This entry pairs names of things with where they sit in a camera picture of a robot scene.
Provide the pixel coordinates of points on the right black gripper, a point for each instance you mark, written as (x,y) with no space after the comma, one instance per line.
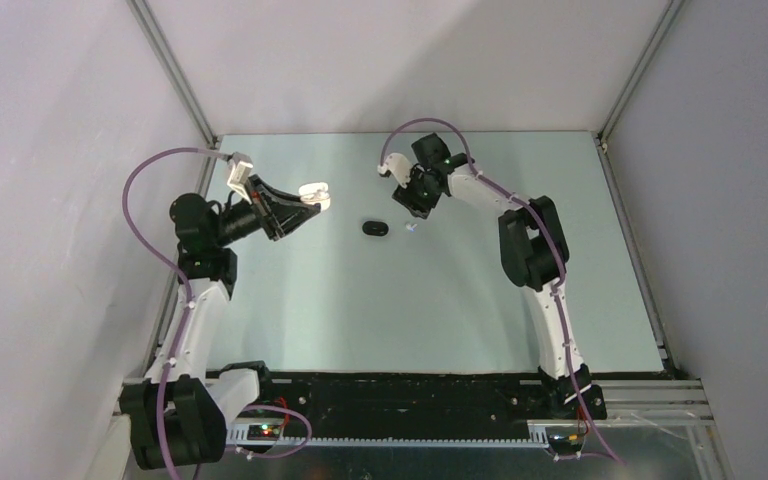
(407,196)

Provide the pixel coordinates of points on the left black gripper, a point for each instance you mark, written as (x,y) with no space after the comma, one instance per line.
(278,212)

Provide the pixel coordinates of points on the white earbud charging case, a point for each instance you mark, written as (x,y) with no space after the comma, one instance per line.
(315,194)

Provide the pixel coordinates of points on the black earbud charging case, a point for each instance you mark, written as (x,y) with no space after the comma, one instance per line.
(375,228)

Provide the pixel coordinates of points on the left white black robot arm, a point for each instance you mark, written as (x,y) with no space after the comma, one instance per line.
(177,417)

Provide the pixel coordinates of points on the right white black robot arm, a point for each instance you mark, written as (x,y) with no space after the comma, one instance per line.
(533,250)

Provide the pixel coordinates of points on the left controller circuit board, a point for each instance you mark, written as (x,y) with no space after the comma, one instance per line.
(262,432)

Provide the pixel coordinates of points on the controller circuit board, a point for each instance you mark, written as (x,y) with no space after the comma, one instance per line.
(262,432)
(566,446)

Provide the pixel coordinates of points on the right controller circuit board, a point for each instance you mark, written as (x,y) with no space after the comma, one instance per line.
(566,446)

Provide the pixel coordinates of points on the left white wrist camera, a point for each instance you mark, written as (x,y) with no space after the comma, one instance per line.
(239,168)

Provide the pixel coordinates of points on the grey slotted cable duct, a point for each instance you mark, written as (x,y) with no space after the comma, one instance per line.
(238,436)

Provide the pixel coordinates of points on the aluminium frame rail front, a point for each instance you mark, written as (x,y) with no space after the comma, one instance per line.
(649,401)

